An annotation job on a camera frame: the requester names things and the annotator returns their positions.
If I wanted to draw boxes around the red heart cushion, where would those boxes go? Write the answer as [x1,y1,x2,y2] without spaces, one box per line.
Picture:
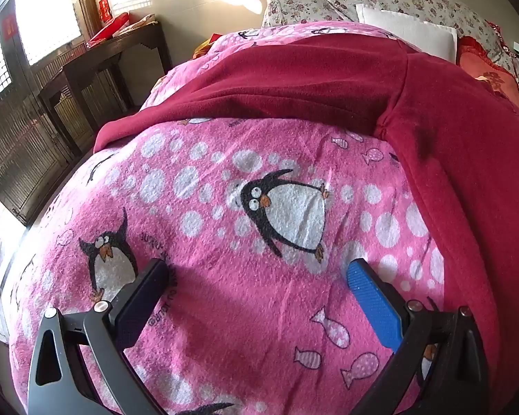
[456,35,519,115]

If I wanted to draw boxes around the dark wooden side table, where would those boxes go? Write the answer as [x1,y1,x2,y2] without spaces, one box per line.
[37,21,174,156]

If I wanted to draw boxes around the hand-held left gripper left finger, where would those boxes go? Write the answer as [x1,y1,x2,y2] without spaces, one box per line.
[27,258,170,415]

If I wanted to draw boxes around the yellow red packet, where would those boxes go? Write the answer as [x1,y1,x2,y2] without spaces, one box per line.
[193,35,223,59]

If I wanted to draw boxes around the dark red fleece garment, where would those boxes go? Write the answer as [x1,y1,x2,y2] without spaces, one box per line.
[93,32,519,403]

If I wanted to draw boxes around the red flat box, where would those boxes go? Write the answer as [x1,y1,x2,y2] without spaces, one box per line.
[86,12,130,48]

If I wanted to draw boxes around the white pillow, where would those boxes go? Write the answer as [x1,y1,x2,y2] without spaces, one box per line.
[355,3,458,62]

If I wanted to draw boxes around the pink penguin printed blanket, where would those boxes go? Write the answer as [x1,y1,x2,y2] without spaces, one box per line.
[9,21,502,415]

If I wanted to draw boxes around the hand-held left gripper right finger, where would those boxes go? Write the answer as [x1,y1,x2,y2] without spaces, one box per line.
[346,258,490,415]

